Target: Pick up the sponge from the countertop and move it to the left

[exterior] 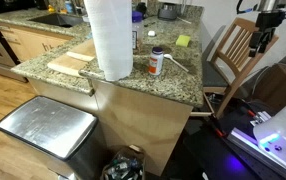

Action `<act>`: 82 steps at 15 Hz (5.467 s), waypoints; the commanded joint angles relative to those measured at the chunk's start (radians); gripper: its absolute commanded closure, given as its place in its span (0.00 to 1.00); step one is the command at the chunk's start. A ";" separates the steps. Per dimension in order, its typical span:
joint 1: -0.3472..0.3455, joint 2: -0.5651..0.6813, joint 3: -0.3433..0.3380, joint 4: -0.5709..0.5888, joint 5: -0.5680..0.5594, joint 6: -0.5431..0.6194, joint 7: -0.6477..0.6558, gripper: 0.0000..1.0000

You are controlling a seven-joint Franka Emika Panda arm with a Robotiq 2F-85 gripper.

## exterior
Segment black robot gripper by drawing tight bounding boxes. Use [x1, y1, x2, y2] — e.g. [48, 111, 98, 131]
[249, 10, 286, 57]

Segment yellow-green sponge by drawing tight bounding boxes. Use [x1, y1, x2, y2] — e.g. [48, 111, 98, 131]
[176, 35, 191, 47]

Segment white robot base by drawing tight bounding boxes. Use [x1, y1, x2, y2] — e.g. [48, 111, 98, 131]
[228, 106, 286, 178]

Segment wooden chair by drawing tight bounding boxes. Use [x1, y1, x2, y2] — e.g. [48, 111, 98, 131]
[190, 17, 280, 120]

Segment dark pot on counter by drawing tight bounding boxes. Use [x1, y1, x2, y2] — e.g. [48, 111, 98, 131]
[158, 3, 177, 21]

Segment white plastic spoon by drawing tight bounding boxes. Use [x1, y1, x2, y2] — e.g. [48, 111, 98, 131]
[164, 54, 189, 72]

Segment small white earbud case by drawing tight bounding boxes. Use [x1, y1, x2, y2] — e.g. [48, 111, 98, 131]
[148, 31, 156, 37]

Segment white orange pill bottle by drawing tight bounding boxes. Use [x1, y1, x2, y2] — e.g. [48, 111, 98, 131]
[149, 47, 164, 75]

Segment purple lid spice jar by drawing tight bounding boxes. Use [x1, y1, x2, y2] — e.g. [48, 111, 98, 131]
[132, 11, 143, 50]

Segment white paper towel roll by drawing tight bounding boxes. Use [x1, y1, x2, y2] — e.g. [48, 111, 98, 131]
[84, 0, 133, 81]

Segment wooden cutting board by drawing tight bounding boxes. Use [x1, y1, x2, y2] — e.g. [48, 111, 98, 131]
[47, 39, 96, 77]

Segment bag of recyclables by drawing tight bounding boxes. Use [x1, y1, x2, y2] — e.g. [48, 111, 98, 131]
[100, 145, 146, 180]

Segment kitchen sink basin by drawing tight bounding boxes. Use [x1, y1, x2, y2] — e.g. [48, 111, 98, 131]
[32, 13, 83, 28]

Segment stainless steel trash can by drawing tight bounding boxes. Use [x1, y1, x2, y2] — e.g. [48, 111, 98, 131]
[0, 96, 99, 180]

